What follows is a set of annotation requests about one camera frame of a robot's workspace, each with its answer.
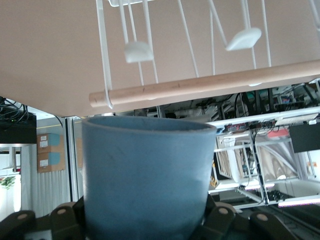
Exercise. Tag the aluminium frame post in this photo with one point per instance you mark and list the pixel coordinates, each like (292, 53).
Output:
(72, 155)

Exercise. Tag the black equipment box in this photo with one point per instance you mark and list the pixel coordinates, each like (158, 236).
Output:
(17, 130)

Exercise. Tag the white frame workbench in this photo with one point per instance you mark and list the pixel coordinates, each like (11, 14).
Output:
(257, 170)

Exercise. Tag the blue plastic cup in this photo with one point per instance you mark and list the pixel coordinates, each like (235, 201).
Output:
(147, 180)

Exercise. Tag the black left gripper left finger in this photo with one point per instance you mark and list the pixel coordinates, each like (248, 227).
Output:
(62, 222)

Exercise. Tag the black flat monitor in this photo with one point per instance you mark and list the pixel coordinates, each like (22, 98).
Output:
(306, 137)

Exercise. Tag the cardboard box with teal panel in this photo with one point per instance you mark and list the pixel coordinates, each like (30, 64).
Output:
(51, 143)
(51, 162)

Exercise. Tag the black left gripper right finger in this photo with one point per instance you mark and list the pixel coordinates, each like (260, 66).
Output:
(225, 220)

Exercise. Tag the brown table cover sheet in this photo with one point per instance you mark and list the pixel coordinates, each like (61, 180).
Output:
(50, 50)

